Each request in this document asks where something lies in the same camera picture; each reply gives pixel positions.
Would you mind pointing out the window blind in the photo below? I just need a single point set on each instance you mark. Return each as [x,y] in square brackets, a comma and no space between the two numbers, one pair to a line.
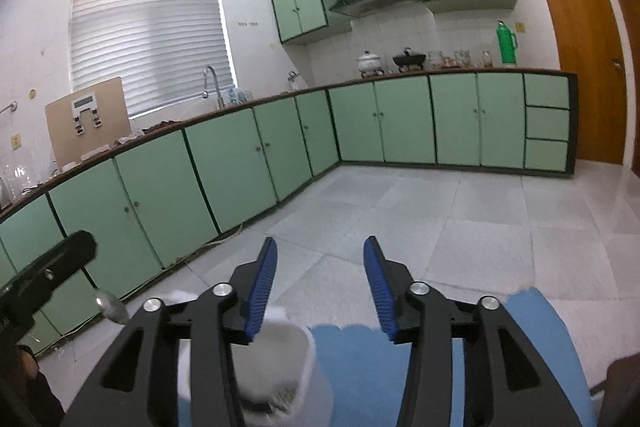
[158,47]

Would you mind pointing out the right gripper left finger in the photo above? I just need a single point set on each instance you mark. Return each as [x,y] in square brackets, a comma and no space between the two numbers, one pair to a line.
[135,383]

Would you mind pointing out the green thermos jug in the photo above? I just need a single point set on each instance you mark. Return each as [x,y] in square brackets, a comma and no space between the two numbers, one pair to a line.
[507,43]

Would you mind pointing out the green lower cabinets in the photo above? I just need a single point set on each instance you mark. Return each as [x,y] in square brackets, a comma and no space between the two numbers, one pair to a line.
[156,200]

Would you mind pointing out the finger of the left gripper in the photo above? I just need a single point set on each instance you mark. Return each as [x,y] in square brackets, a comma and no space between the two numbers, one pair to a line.
[34,286]

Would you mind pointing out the wooden door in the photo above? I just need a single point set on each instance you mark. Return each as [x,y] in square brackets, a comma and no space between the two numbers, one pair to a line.
[628,18]
[589,45]

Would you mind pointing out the black wok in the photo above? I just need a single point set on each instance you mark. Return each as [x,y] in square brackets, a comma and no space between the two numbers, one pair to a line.
[409,61]

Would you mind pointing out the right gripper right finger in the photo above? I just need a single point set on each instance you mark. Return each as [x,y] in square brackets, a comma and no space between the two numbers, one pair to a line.
[506,380]

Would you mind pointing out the white double utensil holder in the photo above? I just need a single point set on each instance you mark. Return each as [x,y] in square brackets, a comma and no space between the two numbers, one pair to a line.
[281,381]

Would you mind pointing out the sink faucet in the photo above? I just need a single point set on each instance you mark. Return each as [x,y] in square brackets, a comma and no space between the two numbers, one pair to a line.
[211,85]

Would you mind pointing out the blue table mat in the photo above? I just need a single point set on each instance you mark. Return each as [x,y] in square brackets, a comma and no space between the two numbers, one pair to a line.
[541,326]

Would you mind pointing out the brown water purifier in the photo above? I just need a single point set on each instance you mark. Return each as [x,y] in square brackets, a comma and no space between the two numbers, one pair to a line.
[87,122]

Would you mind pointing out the white cooking pot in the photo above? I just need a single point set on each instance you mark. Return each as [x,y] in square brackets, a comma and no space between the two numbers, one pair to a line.
[370,65]

